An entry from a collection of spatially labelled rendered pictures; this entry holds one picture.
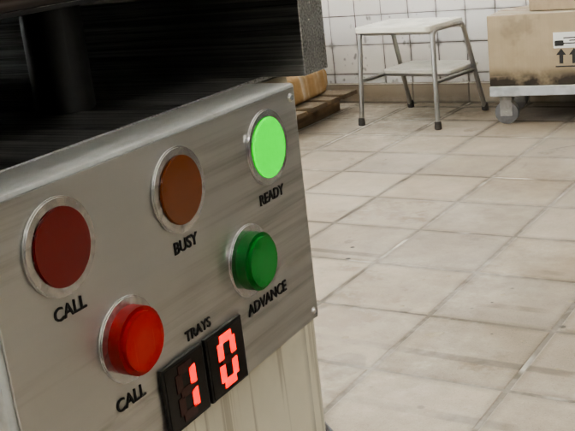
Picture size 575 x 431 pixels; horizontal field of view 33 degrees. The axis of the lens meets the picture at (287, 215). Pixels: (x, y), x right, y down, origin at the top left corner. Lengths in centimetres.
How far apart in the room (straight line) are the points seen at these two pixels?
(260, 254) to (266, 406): 13
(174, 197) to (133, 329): 7
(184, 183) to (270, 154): 8
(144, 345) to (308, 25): 22
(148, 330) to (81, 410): 4
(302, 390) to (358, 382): 144
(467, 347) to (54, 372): 184
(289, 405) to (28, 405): 26
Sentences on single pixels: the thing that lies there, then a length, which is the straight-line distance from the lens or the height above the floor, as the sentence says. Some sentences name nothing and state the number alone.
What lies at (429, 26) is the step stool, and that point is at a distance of 429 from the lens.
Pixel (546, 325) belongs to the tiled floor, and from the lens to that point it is 229.
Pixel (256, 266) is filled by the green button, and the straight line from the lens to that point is 49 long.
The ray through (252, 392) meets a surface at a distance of 58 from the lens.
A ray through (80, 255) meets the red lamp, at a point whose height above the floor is 81.
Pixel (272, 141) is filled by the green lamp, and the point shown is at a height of 81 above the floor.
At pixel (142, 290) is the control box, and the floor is 78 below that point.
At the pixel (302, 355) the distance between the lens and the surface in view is 63.
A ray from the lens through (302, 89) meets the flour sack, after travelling 465.
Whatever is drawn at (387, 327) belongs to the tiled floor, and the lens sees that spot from 232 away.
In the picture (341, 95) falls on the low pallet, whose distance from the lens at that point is 483.
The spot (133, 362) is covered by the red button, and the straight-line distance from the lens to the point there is 42.
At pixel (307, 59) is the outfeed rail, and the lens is 55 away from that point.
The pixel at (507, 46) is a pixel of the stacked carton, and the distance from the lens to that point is 427.
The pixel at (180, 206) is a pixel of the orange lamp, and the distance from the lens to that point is 45.
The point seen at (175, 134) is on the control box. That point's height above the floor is 84.
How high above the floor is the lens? 92
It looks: 16 degrees down
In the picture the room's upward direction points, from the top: 7 degrees counter-clockwise
